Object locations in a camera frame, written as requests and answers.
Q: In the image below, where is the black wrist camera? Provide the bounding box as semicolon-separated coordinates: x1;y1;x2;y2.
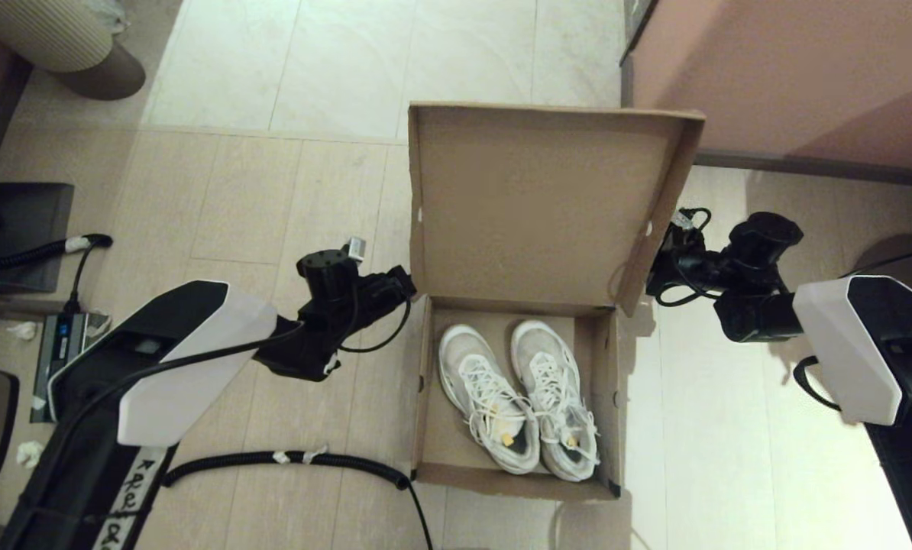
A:
726;212;805;270
296;236;370;310

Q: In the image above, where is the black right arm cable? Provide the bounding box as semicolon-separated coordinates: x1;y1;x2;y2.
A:
653;206;736;309

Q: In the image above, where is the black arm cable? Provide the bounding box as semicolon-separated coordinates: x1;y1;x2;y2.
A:
332;286;412;354
653;206;736;309

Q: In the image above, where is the white plastic bag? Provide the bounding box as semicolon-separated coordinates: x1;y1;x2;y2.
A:
86;0;132;39

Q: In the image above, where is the black coiled cable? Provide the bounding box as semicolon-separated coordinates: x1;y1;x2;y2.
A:
162;449;435;550

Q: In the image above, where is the brown cardboard shoe box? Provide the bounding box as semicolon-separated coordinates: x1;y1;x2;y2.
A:
407;102;707;503

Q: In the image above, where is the grey metal power supply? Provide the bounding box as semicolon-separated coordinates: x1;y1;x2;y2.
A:
30;311;112;424

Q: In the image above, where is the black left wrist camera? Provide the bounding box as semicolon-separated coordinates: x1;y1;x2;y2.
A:
296;236;370;310

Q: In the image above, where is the brown round stand base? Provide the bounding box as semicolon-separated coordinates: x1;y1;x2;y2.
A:
853;233;912;282

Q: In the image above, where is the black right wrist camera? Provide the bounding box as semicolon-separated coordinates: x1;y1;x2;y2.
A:
726;212;805;270

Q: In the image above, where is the ribbed beige round bin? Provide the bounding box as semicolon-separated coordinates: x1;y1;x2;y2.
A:
0;0;149;102

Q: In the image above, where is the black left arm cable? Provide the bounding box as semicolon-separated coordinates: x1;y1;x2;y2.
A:
332;286;412;354

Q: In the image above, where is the white mesh sneaker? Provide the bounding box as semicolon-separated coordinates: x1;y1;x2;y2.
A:
438;324;542;475
510;319;602;483

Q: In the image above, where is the black corrugated hose white tape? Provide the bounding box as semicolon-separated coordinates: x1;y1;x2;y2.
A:
0;233;115;315

